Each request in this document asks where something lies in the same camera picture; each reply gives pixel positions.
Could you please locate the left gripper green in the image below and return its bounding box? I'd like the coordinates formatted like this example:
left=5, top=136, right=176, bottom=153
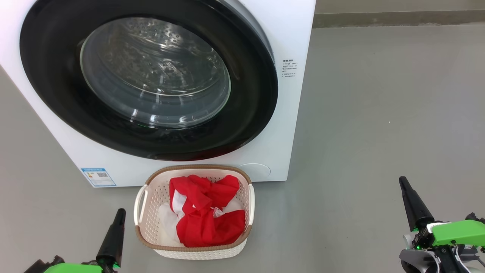
left=43, top=208, right=127, bottom=273

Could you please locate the blue energy label sticker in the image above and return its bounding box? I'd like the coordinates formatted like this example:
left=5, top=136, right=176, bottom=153
left=80, top=168, right=117, bottom=188

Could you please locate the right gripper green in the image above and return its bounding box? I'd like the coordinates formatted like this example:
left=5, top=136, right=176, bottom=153
left=398, top=176, right=485, bottom=250

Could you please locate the white front-load washing machine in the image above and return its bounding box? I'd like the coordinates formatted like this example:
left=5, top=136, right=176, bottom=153
left=0, top=0, right=317, bottom=188

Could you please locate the dark grey round glass door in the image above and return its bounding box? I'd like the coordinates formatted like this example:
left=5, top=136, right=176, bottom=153
left=20, top=0, right=279, bottom=162

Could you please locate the red garment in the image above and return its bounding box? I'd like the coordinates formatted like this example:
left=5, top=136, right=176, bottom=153
left=169, top=174, right=246, bottom=248

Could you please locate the white garment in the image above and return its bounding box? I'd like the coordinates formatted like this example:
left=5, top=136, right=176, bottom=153
left=158, top=190, right=244, bottom=247

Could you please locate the cream perforated laundry basket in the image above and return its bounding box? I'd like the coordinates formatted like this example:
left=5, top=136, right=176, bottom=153
left=133, top=164, right=256, bottom=261

